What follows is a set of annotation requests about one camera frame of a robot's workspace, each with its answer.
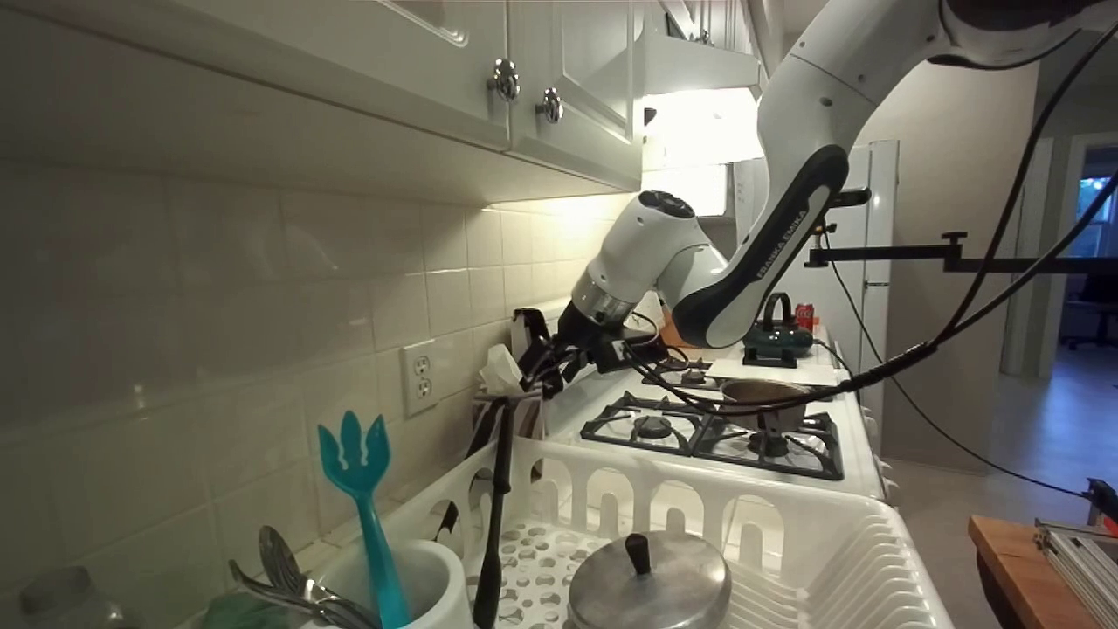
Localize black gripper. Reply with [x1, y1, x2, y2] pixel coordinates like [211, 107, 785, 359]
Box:
[524, 305, 622, 380]

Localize striped tissue box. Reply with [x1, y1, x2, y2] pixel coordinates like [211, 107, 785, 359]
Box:
[467, 395, 545, 464]

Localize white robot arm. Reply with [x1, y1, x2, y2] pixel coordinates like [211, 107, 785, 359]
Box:
[549, 0, 1114, 359]

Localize brown pan on stove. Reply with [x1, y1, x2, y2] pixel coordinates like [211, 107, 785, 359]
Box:
[724, 380, 807, 430]

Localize white gas stove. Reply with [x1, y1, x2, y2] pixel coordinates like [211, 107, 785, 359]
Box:
[545, 316, 887, 501]

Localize steel pot lid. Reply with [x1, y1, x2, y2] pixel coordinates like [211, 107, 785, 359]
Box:
[569, 530, 735, 629]

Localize teal plastic fork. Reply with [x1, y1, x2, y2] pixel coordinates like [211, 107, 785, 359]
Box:
[319, 414, 410, 629]

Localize white upper cabinets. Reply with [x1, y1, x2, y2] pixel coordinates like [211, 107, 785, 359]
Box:
[0, 0, 765, 202]

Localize white utensil cup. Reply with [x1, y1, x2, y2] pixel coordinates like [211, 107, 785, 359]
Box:
[319, 537, 474, 629]

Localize white dish rack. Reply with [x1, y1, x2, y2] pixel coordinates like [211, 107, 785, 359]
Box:
[385, 440, 949, 629]

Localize metal spoon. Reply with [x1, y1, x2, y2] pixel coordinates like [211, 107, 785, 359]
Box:
[229, 523, 382, 629]

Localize wooden table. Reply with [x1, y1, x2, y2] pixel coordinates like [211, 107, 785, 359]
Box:
[967, 517, 1106, 629]

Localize white wall outlet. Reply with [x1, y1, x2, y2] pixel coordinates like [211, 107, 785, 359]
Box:
[402, 340, 436, 417]

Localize black handled spatula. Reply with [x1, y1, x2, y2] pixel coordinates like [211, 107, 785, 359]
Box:
[471, 395, 521, 629]

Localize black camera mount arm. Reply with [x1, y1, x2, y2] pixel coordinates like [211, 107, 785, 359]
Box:
[804, 231, 1118, 276]

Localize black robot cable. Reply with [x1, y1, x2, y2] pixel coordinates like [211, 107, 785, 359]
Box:
[632, 21, 1118, 503]

